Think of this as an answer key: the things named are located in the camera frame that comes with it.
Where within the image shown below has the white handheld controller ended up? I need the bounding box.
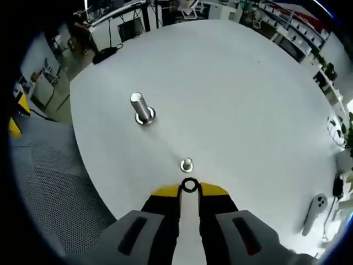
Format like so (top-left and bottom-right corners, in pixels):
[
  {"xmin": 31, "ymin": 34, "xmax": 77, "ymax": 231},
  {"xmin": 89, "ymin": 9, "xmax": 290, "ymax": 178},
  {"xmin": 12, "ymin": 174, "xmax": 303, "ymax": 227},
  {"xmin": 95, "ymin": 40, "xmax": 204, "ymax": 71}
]
[{"xmin": 302, "ymin": 194, "xmax": 328, "ymax": 237}]

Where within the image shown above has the small steel washer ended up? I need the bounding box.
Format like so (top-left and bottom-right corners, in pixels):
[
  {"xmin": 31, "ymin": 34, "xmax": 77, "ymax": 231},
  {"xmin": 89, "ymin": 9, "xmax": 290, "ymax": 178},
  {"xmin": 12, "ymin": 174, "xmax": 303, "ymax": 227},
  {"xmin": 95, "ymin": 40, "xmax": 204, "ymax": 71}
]
[{"xmin": 182, "ymin": 178, "xmax": 198, "ymax": 193}]

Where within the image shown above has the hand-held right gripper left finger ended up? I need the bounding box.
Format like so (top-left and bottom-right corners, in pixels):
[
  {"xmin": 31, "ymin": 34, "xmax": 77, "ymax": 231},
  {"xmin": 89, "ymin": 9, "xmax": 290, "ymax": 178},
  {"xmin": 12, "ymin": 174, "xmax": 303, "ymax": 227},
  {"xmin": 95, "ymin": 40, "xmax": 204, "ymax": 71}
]
[{"xmin": 66, "ymin": 179, "xmax": 185, "ymax": 265}]

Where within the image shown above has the thick threaded steel stud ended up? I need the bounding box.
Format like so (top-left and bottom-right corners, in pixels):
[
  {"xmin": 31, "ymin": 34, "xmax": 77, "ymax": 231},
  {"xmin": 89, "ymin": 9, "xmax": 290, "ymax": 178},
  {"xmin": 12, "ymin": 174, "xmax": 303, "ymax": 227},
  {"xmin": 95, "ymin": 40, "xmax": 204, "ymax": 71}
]
[{"xmin": 130, "ymin": 92, "xmax": 157, "ymax": 125}]

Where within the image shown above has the white workbench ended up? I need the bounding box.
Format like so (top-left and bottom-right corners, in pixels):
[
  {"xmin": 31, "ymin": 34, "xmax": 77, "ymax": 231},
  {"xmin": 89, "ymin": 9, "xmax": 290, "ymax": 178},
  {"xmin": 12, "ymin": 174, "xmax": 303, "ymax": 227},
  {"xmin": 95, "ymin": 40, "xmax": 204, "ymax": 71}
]
[{"xmin": 313, "ymin": 68, "xmax": 345, "ymax": 108}]

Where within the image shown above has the black cable coil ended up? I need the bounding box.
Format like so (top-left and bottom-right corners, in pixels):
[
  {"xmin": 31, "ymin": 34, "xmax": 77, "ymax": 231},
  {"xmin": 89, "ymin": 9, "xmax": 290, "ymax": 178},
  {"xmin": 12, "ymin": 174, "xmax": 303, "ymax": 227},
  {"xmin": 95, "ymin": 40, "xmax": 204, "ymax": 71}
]
[{"xmin": 322, "ymin": 173, "xmax": 345, "ymax": 241}]

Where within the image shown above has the green potted plant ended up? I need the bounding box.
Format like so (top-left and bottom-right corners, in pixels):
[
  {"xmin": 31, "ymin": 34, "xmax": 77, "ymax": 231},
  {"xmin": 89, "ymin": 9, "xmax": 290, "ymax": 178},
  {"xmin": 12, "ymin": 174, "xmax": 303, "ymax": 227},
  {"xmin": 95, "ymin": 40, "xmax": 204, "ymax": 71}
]
[{"xmin": 327, "ymin": 112, "xmax": 353, "ymax": 173}]

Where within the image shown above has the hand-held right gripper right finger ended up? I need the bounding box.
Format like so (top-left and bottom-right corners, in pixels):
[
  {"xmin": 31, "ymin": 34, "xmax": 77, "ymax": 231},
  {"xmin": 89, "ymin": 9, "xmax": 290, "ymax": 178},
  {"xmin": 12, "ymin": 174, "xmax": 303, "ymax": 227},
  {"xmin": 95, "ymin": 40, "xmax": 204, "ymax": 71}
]
[{"xmin": 195, "ymin": 181, "xmax": 318, "ymax": 265}]

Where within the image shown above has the black oval pouch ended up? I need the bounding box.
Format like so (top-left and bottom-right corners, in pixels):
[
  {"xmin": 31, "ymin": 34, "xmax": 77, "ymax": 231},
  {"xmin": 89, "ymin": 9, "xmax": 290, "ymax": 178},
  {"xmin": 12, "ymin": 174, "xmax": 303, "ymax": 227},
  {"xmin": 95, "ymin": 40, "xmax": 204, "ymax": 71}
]
[{"xmin": 92, "ymin": 43, "xmax": 124, "ymax": 65}]

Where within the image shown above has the small silver bolt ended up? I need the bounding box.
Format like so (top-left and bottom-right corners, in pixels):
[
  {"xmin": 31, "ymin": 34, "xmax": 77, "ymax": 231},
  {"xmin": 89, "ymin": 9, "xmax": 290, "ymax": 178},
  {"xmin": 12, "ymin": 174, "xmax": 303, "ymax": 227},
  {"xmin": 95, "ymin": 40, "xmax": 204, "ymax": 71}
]
[{"xmin": 180, "ymin": 158, "xmax": 194, "ymax": 173}]

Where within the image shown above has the white shelving unit with bins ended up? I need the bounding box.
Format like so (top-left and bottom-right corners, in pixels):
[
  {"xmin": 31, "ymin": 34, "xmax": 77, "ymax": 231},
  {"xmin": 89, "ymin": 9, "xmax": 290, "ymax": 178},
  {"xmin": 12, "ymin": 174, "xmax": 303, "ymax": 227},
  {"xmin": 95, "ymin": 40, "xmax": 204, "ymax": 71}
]
[{"xmin": 248, "ymin": 0, "xmax": 331, "ymax": 64}]

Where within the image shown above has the white mesh office chair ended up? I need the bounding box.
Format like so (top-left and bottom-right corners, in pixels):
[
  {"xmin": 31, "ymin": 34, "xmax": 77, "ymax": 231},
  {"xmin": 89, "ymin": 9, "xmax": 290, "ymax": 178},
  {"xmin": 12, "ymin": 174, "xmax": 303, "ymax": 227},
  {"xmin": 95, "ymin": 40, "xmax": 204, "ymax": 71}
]
[{"xmin": 10, "ymin": 121, "xmax": 122, "ymax": 257}]

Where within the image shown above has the white standing desk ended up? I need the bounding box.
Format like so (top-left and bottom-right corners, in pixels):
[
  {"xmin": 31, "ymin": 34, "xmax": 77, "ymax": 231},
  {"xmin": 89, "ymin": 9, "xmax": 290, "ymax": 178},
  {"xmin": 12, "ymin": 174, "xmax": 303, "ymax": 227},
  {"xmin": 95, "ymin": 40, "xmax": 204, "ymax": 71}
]
[{"xmin": 87, "ymin": 0, "xmax": 151, "ymax": 47}]

